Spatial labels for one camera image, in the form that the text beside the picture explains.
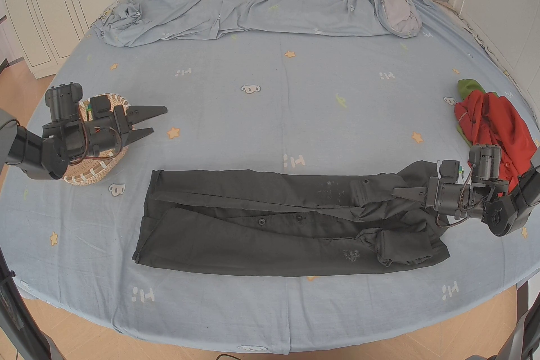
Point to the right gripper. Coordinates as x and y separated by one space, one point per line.
447 200

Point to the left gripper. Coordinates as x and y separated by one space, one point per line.
105 137

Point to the black shirt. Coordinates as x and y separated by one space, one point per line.
253 231

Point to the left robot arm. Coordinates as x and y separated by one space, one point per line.
29 151

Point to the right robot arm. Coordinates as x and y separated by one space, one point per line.
519 198

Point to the round woven basket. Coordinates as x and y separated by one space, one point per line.
90 175

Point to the red shirt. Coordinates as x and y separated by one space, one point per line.
493 122

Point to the green garment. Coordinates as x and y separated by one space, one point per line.
469 87

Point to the bed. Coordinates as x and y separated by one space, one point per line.
295 118

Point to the pale blue quilt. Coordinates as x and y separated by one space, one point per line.
274 8

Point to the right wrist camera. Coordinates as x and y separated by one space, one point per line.
449 170

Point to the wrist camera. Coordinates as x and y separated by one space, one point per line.
449 170
100 106

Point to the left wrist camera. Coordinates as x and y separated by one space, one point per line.
100 106

